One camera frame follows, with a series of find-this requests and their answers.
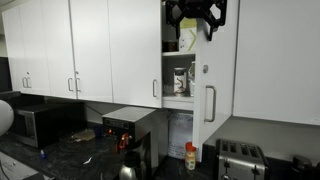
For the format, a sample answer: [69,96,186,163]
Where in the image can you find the dark blue cup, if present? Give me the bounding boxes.
[93,124,105,140]

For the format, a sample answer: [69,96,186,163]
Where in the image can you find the dark jar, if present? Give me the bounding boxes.
[162,39,180,53]

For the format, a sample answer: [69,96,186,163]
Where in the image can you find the steel coffee carafe black top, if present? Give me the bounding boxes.
[118,150,145,180]

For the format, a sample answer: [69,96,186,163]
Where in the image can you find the white paper scrap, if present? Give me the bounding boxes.
[82,156,94,166]

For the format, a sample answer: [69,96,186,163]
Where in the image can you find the white paper sign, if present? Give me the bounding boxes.
[167,111,195,160]

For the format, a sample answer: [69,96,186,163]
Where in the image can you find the grey base cabinet fronts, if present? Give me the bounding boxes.
[0,151,46,180]

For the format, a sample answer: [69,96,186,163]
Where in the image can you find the black kettle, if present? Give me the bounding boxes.
[289,154,320,180]

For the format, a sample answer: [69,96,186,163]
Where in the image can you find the white open cabinet carcass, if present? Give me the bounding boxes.
[161,0,198,112]

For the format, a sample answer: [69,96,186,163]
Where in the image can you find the white round object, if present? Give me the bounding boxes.
[0,99,15,138]

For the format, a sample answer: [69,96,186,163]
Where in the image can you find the stainless steel coffee maker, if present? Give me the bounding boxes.
[101,105,169,169]

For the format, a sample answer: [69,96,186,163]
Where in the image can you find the orange hot water tap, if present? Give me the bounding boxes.
[118,132,131,151]

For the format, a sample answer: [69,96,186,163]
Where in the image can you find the orange lid seasoning bottle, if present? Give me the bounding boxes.
[184,141,198,171]

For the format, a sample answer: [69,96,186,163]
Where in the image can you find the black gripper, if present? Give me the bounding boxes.
[165,0,228,42]

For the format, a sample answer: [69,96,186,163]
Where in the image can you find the white brown coffee canister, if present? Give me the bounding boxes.
[172,67,188,98]

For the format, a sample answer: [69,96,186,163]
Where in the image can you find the silver black toaster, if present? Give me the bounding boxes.
[215,138,271,180]

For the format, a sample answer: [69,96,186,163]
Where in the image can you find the white box green chevron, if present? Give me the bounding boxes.
[178,17,198,53]

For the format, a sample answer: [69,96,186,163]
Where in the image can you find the white cabinet door with lock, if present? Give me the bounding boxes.
[192,0,240,163]

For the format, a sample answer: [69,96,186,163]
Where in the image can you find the brown paper mat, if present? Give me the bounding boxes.
[69,128,98,144]

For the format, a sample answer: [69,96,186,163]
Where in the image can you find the stainless black microwave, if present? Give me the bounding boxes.
[7,99,86,149]

